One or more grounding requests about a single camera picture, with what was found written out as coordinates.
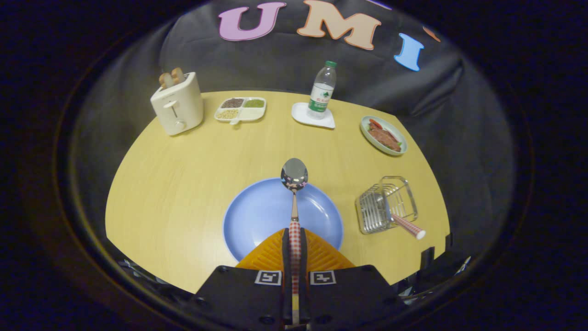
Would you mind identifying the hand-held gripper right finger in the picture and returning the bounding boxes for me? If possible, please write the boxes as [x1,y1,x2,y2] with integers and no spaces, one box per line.
[298,228,407,331]

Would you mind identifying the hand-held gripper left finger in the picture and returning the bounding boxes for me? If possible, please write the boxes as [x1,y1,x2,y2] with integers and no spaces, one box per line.
[193,228,294,331]

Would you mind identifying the spoon with checked handle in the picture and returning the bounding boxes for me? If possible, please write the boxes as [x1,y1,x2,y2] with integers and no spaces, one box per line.
[281,158,309,325]

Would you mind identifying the fork with checked handle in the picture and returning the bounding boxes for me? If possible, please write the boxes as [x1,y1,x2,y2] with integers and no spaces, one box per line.
[377,191,426,240]

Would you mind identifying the blue plate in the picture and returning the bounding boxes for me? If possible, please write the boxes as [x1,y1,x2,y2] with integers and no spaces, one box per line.
[223,178,344,263]

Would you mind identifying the pale green plate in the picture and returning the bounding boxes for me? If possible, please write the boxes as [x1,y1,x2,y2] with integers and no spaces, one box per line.
[360,115,408,156]

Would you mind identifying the white square coaster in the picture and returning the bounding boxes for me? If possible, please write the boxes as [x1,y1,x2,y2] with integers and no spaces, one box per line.
[291,102,336,129]

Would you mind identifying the brown meat slices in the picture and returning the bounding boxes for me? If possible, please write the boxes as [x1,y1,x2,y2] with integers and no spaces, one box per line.
[367,119,402,152]

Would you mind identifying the white divided dish with beans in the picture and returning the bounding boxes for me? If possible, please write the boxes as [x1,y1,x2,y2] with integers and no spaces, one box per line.
[214,97,267,126]

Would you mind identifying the clear water bottle green cap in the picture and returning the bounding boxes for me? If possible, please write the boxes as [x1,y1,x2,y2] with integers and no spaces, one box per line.
[308,61,337,120]

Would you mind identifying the cream toaster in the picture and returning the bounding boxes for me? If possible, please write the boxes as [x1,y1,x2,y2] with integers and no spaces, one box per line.
[150,72,204,136]

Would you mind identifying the black backdrop cloth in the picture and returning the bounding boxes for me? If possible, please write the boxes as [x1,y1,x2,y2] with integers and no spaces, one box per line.
[69,0,515,276]

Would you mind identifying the metal wire basket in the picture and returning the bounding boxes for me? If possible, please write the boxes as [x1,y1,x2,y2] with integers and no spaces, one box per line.
[355,176,418,235]

